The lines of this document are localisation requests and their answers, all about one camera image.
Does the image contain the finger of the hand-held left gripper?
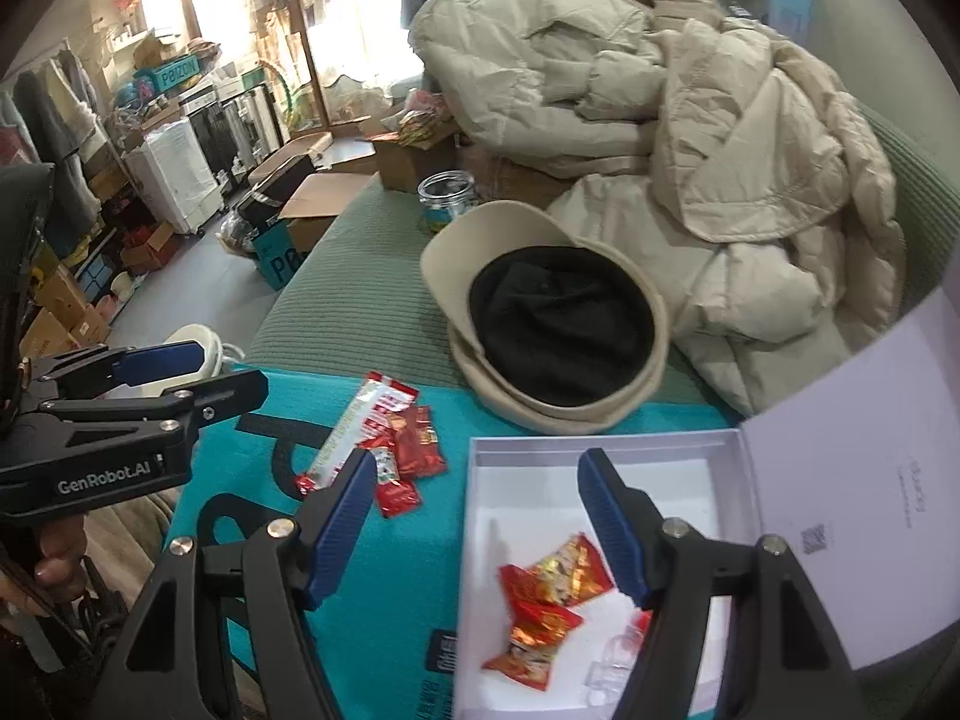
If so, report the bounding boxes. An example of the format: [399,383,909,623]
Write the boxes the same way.
[37,369,269,436]
[30,341,215,402]

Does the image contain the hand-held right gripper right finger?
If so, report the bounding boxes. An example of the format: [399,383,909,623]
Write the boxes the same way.
[577,448,878,720]

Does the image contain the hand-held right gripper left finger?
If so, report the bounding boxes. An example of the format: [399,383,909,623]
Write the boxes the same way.
[97,450,378,720]

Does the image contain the red ketchup packet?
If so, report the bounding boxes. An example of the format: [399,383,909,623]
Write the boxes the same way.
[366,446,421,520]

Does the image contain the white gift box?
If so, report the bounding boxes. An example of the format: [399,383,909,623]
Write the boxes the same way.
[450,289,960,720]

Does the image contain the long red white packet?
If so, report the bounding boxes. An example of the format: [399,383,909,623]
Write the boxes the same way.
[295,371,419,497]

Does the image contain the person's left hand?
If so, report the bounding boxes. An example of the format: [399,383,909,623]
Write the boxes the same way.
[30,514,95,593]

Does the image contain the white round stool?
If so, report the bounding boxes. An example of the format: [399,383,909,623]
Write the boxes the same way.
[105,322,245,398]

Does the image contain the teal bubble mailer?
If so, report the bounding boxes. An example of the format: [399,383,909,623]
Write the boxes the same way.
[161,367,743,720]

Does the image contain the brown cardboard boxes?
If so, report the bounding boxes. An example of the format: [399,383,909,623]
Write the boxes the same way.
[19,262,113,361]

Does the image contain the red cardboard box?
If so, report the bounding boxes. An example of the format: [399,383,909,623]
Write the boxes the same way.
[120,221,181,275]

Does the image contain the teal cardboard box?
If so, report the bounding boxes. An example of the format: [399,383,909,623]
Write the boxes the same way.
[251,225,316,290]

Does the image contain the green quilted cover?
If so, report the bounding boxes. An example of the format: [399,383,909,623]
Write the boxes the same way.
[247,101,960,436]

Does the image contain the white appliance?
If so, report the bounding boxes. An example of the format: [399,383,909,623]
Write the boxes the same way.
[124,120,226,237]

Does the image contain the beige cap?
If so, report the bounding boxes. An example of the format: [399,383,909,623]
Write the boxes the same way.
[420,200,671,436]

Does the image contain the dark shoe box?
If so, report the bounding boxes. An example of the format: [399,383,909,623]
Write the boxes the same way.
[236,154,320,230]

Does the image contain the open brown cardboard box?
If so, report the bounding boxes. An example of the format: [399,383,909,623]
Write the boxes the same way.
[277,172,376,252]

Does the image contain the black oil heater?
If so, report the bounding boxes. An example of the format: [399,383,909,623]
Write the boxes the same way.
[187,86,286,181]

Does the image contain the hanging grey coat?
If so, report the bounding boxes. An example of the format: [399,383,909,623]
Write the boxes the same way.
[11,52,102,226]

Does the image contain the green hoop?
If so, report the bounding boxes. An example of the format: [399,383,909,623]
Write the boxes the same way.
[270,64,302,143]

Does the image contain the teal shipping box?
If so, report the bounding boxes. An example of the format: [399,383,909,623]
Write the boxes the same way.
[133,52,203,95]

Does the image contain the glass jar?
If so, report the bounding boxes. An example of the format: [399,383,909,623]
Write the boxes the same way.
[418,171,479,235]

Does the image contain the cream puffer jacket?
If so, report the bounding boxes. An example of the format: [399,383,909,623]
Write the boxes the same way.
[547,15,908,417]

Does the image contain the red snack bags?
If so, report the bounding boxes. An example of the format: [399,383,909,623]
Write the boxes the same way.
[397,90,451,143]

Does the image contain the pale khaki puffer jacket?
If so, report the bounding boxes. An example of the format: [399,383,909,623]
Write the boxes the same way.
[409,0,676,181]

